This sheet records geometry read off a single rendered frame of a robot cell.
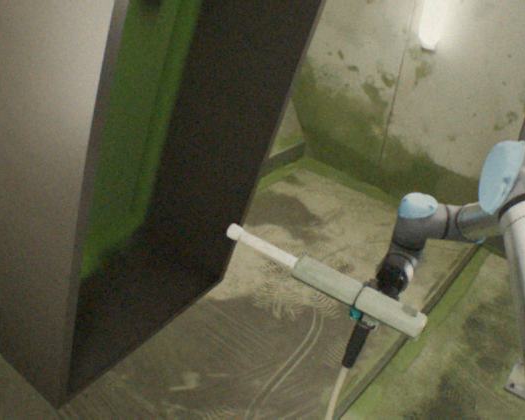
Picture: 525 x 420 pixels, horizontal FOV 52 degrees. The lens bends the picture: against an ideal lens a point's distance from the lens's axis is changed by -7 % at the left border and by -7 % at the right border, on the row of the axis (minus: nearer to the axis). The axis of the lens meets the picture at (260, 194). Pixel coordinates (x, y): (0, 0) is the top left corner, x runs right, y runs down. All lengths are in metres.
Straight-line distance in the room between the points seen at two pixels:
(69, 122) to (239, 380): 1.27
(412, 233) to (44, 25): 1.00
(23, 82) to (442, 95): 2.24
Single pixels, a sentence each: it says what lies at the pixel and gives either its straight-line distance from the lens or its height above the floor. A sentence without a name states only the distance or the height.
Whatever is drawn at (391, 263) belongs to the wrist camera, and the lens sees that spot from 1.30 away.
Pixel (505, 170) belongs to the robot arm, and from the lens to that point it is 0.87.
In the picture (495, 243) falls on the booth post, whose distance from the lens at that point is 2.95.
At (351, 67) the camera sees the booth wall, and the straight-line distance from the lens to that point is 3.00.
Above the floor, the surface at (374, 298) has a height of 0.70.
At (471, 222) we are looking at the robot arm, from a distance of 1.37.
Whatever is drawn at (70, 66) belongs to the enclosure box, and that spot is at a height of 1.20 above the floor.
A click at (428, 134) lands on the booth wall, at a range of 2.88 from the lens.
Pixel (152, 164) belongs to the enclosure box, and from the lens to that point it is 1.57.
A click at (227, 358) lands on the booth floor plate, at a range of 1.95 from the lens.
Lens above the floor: 1.43
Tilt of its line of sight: 29 degrees down
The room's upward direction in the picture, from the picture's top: 8 degrees clockwise
